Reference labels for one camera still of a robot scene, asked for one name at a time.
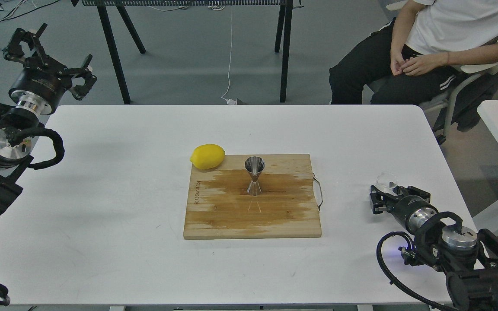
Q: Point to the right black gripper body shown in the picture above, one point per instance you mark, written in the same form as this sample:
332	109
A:
411	212

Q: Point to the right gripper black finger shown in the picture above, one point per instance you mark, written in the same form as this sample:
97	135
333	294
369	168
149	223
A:
414	191
381	201

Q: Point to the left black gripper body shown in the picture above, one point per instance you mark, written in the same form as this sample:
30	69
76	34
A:
45	85

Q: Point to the clear glass measuring cup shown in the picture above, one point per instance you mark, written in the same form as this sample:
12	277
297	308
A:
386	182

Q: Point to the steel double jigger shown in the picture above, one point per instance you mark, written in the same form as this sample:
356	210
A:
254	166

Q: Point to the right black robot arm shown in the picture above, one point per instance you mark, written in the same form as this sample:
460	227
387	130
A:
439	240

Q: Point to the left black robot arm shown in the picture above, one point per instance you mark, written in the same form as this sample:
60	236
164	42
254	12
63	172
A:
24	141

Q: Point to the seated person white shirt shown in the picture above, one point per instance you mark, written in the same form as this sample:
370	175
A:
418	52

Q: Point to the yellow lemon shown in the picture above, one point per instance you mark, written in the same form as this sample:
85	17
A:
207	156

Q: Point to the wooden cutting board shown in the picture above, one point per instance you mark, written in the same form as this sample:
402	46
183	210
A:
219	207

